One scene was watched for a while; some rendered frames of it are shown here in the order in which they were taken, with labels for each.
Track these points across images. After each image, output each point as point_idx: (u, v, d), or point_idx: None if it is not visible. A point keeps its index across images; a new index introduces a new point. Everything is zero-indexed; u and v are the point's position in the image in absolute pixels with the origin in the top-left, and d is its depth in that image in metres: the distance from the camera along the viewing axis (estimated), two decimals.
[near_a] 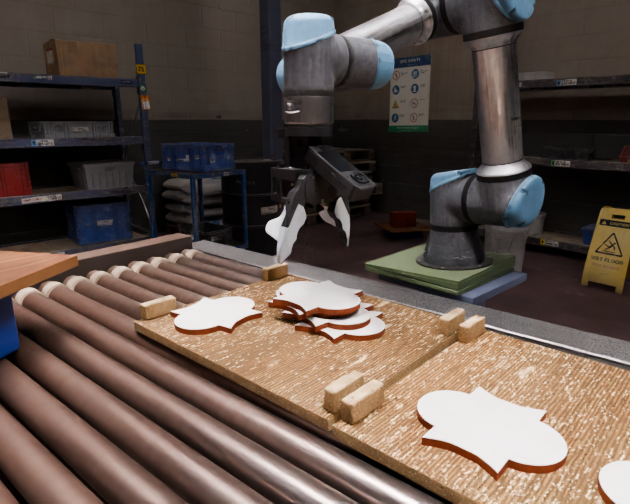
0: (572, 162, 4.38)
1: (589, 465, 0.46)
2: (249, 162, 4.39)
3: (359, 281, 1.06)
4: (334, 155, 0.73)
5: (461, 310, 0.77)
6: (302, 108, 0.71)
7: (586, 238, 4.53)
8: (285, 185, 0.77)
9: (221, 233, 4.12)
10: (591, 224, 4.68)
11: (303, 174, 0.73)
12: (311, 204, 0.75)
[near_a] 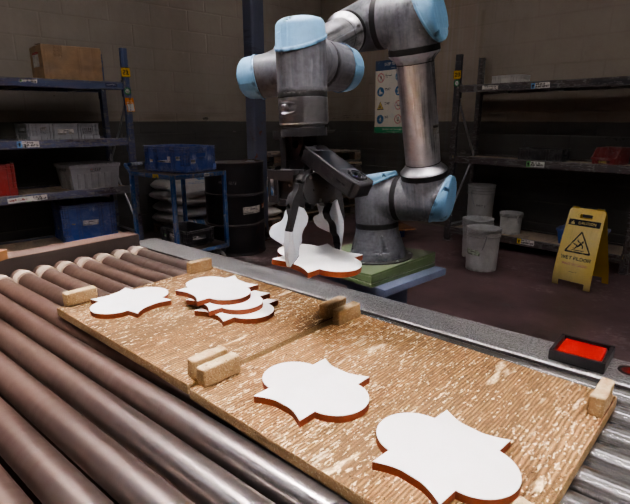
0: (546, 163, 4.49)
1: (382, 417, 0.57)
2: (231, 163, 4.50)
3: (279, 274, 1.16)
4: (330, 154, 0.74)
5: (342, 297, 0.88)
6: (297, 108, 0.71)
7: (561, 237, 4.63)
8: (282, 186, 0.77)
9: (202, 232, 4.22)
10: (566, 224, 4.79)
11: (301, 174, 0.73)
12: (309, 204, 0.75)
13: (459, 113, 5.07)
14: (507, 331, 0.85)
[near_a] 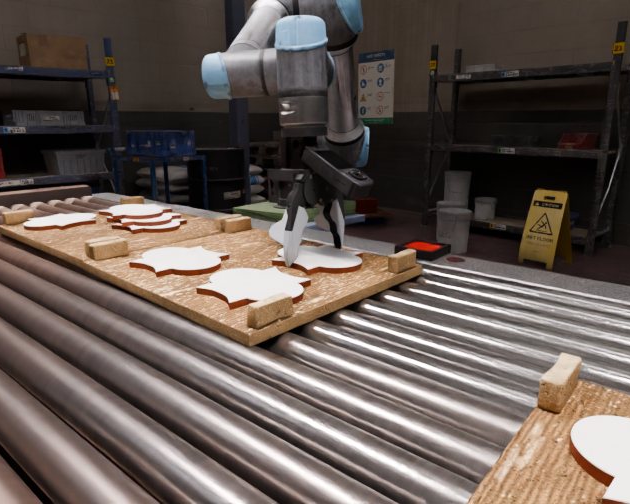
0: (516, 149, 4.64)
1: None
2: (211, 149, 4.65)
3: (205, 212, 1.32)
4: (331, 154, 0.74)
5: (238, 214, 1.03)
6: (298, 108, 0.71)
7: None
8: (283, 186, 0.77)
9: None
10: None
11: (301, 174, 0.73)
12: (310, 204, 0.75)
13: (435, 102, 5.23)
14: (374, 241, 1.00)
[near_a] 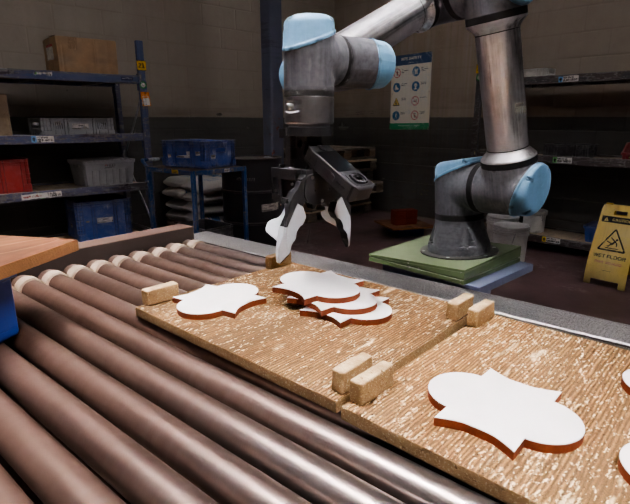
0: (574, 159, 4.36)
1: (608, 445, 0.45)
2: (250, 159, 4.38)
3: (364, 270, 1.04)
4: (334, 155, 0.73)
5: (470, 295, 0.75)
6: (301, 108, 0.71)
7: (588, 235, 4.51)
8: (285, 185, 0.77)
9: (222, 230, 4.10)
10: (593, 221, 4.66)
11: (303, 174, 0.73)
12: (311, 204, 0.75)
13: (481, 108, 4.95)
14: None
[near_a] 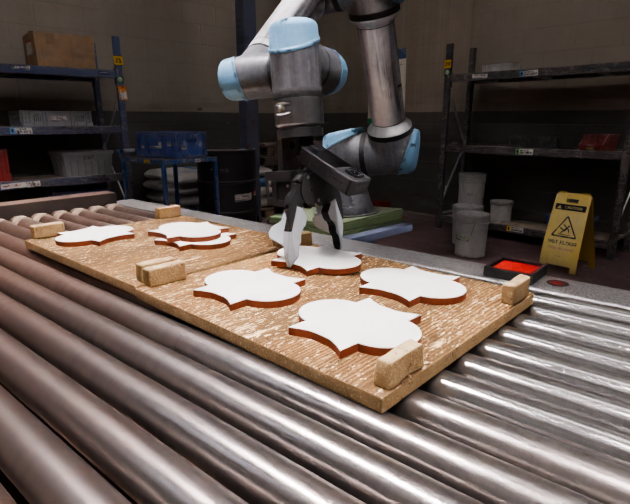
0: (535, 150, 4.53)
1: None
2: (222, 150, 4.54)
3: (246, 222, 1.21)
4: (327, 154, 0.74)
5: None
6: (293, 109, 0.72)
7: None
8: (280, 187, 0.77)
9: None
10: None
11: (298, 174, 0.74)
12: (308, 204, 0.75)
13: (449, 102, 5.12)
14: (451, 259, 0.89)
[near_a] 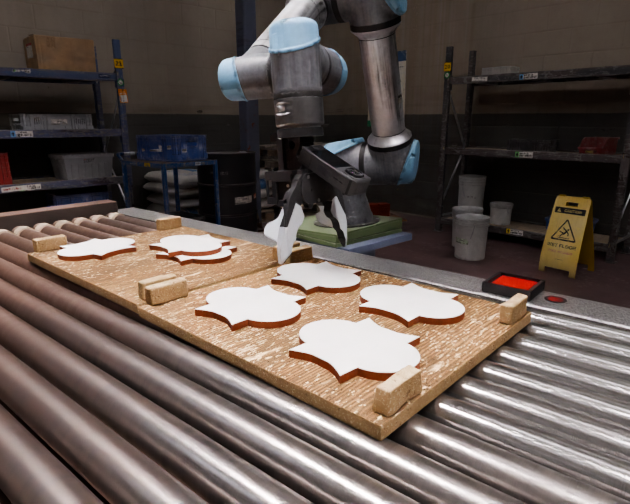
0: (534, 153, 4.54)
1: None
2: (223, 153, 4.55)
3: (246, 233, 1.21)
4: (327, 154, 0.74)
5: (296, 242, 0.93)
6: (293, 109, 0.72)
7: None
8: (280, 187, 0.77)
9: None
10: None
11: (298, 174, 0.74)
12: (308, 204, 0.75)
13: (449, 105, 5.12)
14: (450, 273, 0.90)
